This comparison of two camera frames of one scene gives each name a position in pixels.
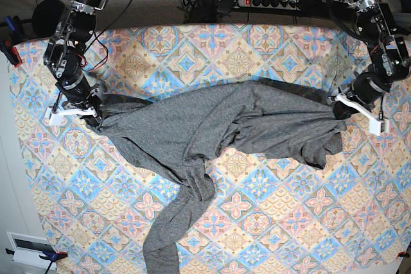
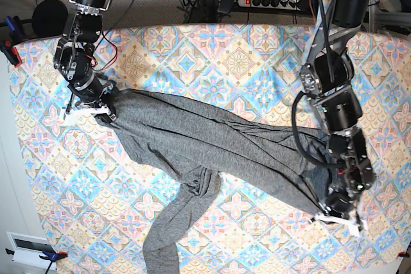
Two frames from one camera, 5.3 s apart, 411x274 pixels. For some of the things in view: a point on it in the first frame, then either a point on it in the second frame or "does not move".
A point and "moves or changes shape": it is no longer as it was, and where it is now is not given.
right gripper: [367, 88] -> [341, 196]
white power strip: [270, 2] does not move
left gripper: [76, 89] -> [92, 90]
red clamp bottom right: [402, 255] does not move
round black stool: [45, 15] does not move
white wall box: [27, 249] does not move
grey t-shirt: [178, 137] moves or changes shape
